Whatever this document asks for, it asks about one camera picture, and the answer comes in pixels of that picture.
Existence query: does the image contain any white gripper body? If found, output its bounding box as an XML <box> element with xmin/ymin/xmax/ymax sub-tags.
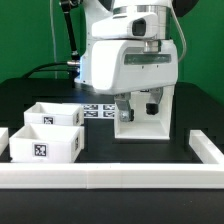
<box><xmin>91</xmin><ymin>40</ymin><xmax>178</xmax><ymax>95</ymax></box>

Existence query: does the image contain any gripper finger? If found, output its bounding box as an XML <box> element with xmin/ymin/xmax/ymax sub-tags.
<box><xmin>114</xmin><ymin>93</ymin><xmax>134</xmax><ymax>122</ymax></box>
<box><xmin>146</xmin><ymin>88</ymin><xmax>163</xmax><ymax>115</ymax></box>

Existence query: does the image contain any white drawer cabinet box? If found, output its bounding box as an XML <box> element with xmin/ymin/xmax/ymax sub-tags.
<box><xmin>114</xmin><ymin>86</ymin><xmax>174</xmax><ymax>140</ymax></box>

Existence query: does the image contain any white drawer tray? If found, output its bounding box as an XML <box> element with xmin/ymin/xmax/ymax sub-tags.
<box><xmin>9</xmin><ymin>124</ymin><xmax>84</xmax><ymax>163</ymax></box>
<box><xmin>24</xmin><ymin>102</ymin><xmax>84</xmax><ymax>126</ymax></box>

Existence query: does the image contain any white front drawer tray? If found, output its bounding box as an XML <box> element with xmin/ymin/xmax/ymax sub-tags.
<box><xmin>9</xmin><ymin>124</ymin><xmax>84</xmax><ymax>163</ymax></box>

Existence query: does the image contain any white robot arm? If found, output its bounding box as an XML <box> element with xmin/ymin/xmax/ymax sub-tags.
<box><xmin>75</xmin><ymin>0</ymin><xmax>185</xmax><ymax>122</ymax></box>

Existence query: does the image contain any white marker tag sheet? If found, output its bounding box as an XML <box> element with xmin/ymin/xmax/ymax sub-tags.
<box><xmin>82</xmin><ymin>103</ymin><xmax>115</xmax><ymax>119</ymax></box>

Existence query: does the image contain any white block at left edge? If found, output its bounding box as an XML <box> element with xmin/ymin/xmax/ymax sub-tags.
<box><xmin>0</xmin><ymin>128</ymin><xmax>9</xmax><ymax>155</ymax></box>

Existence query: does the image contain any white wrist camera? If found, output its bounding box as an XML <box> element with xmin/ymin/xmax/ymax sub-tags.
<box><xmin>92</xmin><ymin>13</ymin><xmax>159</xmax><ymax>39</ymax></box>

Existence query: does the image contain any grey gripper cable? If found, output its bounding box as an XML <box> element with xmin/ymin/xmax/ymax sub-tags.
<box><xmin>171</xmin><ymin>13</ymin><xmax>188</xmax><ymax>64</ymax></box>

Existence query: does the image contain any black camera stand pole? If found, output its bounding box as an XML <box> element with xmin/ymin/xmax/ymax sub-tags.
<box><xmin>59</xmin><ymin>0</ymin><xmax>80</xmax><ymax>60</ymax></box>

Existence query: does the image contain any white fence wall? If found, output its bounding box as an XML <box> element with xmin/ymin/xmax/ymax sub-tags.
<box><xmin>0</xmin><ymin>130</ymin><xmax>224</xmax><ymax>189</ymax></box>

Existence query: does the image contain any black cable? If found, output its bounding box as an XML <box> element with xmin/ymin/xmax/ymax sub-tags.
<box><xmin>22</xmin><ymin>61</ymin><xmax>81</xmax><ymax>79</ymax></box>

